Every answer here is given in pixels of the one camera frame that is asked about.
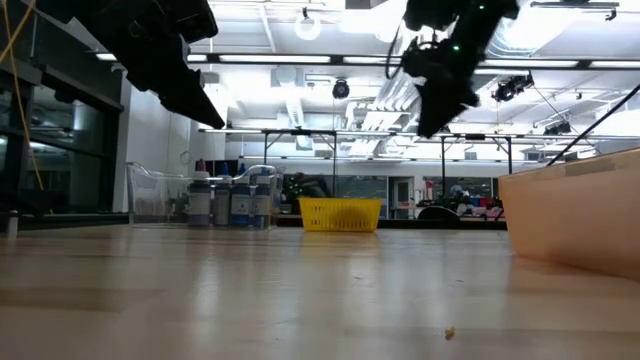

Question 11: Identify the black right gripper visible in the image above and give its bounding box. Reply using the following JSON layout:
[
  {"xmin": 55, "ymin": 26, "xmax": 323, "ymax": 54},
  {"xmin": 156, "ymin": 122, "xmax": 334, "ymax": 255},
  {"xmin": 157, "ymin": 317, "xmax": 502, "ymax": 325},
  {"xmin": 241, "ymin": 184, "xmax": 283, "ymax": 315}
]
[{"xmin": 401, "ymin": 26, "xmax": 510, "ymax": 140}]

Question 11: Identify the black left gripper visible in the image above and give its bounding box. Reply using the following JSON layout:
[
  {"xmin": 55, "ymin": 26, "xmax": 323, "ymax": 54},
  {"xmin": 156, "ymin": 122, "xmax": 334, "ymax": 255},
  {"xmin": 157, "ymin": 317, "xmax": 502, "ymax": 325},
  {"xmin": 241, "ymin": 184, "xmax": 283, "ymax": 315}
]
[{"xmin": 89, "ymin": 0, "xmax": 227, "ymax": 131}]

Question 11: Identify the purple ink bottle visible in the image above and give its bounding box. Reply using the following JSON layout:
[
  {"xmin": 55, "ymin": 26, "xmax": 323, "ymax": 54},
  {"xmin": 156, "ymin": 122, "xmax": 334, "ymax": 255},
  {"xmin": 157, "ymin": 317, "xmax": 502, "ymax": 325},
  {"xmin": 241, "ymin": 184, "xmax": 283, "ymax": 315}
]
[{"xmin": 187, "ymin": 158, "xmax": 215, "ymax": 227}]

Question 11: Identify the blue ink bottle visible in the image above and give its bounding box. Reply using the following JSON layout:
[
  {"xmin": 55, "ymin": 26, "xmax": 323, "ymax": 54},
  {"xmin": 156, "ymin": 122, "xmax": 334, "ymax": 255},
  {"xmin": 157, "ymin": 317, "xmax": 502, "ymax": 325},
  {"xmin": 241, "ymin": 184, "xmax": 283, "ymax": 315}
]
[
  {"xmin": 213, "ymin": 162, "xmax": 234, "ymax": 227},
  {"xmin": 252, "ymin": 167, "xmax": 274, "ymax": 230},
  {"xmin": 231, "ymin": 162, "xmax": 254, "ymax": 229}
]

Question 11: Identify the long ceiling light strip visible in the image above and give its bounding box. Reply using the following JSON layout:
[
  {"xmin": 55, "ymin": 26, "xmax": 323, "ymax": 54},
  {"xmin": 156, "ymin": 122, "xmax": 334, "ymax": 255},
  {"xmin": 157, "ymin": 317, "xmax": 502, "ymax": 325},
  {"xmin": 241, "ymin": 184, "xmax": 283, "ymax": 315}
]
[{"xmin": 94, "ymin": 51, "xmax": 640, "ymax": 70}]

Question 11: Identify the black round chair back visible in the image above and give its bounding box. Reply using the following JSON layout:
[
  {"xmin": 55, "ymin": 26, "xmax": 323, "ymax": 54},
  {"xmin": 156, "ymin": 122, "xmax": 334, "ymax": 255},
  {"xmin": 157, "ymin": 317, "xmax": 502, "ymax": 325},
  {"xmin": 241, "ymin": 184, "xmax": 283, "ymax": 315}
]
[{"xmin": 416, "ymin": 204, "xmax": 462, "ymax": 224}]

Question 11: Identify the clear plastic bin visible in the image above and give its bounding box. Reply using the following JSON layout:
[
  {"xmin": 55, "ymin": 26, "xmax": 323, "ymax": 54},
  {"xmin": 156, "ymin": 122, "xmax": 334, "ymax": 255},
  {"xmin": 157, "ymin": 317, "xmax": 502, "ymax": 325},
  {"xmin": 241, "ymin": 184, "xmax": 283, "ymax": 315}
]
[{"xmin": 125, "ymin": 160, "xmax": 285, "ymax": 227}]

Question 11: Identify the yellow plastic basket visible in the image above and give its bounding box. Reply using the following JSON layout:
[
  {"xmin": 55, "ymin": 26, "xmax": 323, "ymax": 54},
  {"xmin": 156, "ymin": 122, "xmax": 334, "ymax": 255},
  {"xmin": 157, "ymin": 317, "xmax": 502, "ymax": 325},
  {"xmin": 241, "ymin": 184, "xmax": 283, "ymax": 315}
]
[{"xmin": 297, "ymin": 197, "xmax": 384, "ymax": 233}]

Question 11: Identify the black metal frame rig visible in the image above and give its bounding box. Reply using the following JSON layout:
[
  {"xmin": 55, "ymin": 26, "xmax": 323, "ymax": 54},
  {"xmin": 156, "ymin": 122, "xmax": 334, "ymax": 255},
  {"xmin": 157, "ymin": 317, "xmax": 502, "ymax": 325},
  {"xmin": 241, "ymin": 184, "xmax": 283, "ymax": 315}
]
[{"xmin": 260, "ymin": 128, "xmax": 515, "ymax": 201}]

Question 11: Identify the silver ventilation duct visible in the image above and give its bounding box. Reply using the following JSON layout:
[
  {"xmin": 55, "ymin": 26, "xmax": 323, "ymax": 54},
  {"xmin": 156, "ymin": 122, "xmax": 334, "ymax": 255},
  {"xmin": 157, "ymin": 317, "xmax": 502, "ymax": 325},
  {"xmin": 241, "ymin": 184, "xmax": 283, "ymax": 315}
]
[{"xmin": 474, "ymin": 0, "xmax": 581, "ymax": 106}]

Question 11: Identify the white ceiling ring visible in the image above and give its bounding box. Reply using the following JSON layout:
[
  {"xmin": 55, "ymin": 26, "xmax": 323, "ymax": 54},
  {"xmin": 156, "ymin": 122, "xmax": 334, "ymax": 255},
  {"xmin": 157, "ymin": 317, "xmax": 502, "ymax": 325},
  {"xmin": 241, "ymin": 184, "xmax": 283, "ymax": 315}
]
[{"xmin": 293, "ymin": 10, "xmax": 323, "ymax": 42}]

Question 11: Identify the black cable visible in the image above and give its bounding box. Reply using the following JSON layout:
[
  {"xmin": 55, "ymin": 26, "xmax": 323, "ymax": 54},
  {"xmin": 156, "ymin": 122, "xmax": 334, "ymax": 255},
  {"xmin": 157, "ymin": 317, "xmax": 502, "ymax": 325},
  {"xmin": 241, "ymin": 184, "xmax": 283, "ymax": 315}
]
[{"xmin": 546, "ymin": 82, "xmax": 640, "ymax": 167}]

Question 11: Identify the black table frame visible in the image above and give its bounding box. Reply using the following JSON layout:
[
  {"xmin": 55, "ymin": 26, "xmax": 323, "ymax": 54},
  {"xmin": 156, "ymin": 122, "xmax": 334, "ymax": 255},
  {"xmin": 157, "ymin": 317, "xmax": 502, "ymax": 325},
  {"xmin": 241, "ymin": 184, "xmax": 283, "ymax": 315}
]
[{"xmin": 0, "ymin": 212, "xmax": 509, "ymax": 232}]

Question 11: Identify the yellow extension cable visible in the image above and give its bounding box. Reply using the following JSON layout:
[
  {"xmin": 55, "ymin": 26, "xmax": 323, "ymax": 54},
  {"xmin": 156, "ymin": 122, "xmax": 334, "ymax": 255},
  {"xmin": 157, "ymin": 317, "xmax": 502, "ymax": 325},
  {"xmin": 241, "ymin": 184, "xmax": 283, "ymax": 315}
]
[{"xmin": 0, "ymin": 0, "xmax": 46, "ymax": 192}]

